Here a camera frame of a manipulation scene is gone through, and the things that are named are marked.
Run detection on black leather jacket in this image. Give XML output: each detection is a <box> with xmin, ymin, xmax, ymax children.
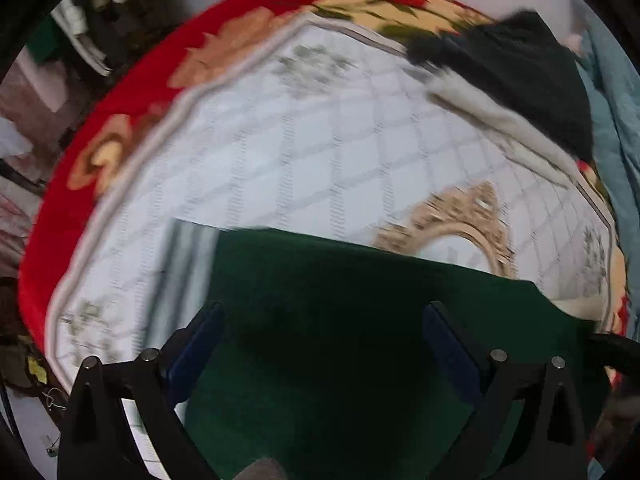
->
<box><xmin>407</xmin><ymin>10</ymin><xmax>593</xmax><ymax>162</ymax></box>

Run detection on grey fleece garment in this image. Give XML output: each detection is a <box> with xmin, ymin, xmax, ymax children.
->
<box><xmin>426</xmin><ymin>70</ymin><xmax>579</xmax><ymax>188</ymax></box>

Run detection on green varsity jacket white sleeves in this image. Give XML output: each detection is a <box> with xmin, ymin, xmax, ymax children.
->
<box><xmin>143</xmin><ymin>220</ymin><xmax>610</xmax><ymax>479</ymax></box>

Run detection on red floral bed blanket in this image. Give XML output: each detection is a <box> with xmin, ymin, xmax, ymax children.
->
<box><xmin>18</xmin><ymin>0</ymin><xmax>626</xmax><ymax>388</ymax></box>

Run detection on blue quilted comforter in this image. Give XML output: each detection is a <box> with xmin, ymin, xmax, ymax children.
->
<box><xmin>572</xmin><ymin>0</ymin><xmax>639</xmax><ymax>340</ymax></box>

